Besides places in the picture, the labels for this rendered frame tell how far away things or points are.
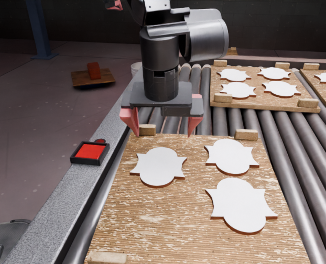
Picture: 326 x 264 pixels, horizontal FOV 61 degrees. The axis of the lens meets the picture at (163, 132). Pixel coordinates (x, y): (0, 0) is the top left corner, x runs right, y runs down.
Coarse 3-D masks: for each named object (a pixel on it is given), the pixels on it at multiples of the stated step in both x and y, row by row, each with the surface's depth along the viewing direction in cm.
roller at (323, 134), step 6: (306, 114) 92; (312, 114) 90; (312, 120) 87; (318, 120) 86; (312, 126) 86; (318, 126) 83; (324, 126) 83; (318, 132) 82; (324, 132) 80; (318, 138) 81; (324, 138) 78; (324, 144) 77; (324, 150) 76
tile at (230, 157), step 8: (216, 144) 70; (224, 144) 70; (232, 144) 70; (240, 144) 70; (208, 152) 68; (216, 152) 67; (224, 152) 67; (232, 152) 67; (240, 152) 67; (248, 152) 67; (208, 160) 64; (216, 160) 64; (224, 160) 64; (232, 160) 64; (240, 160) 64; (248, 160) 64; (224, 168) 62; (232, 168) 62; (240, 168) 62; (248, 168) 62; (232, 176) 61
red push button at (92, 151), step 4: (84, 144) 73; (84, 148) 71; (88, 148) 71; (92, 148) 71; (96, 148) 71; (100, 148) 71; (80, 152) 70; (84, 152) 70; (88, 152) 70; (92, 152) 70; (96, 152) 70; (100, 152) 70; (76, 156) 68; (80, 156) 68; (84, 156) 68; (88, 156) 68; (92, 156) 68; (96, 156) 68
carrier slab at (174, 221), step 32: (128, 160) 66; (192, 160) 66; (256, 160) 66; (128, 192) 56; (160, 192) 56; (192, 192) 56; (128, 224) 49; (160, 224) 49; (192, 224) 49; (224, 224) 49; (288, 224) 49; (128, 256) 44; (160, 256) 44; (192, 256) 44; (224, 256) 44; (256, 256) 44; (288, 256) 44
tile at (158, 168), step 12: (144, 156) 65; (156, 156) 65; (168, 156) 65; (144, 168) 62; (156, 168) 62; (168, 168) 62; (180, 168) 62; (144, 180) 58; (156, 180) 58; (168, 180) 58
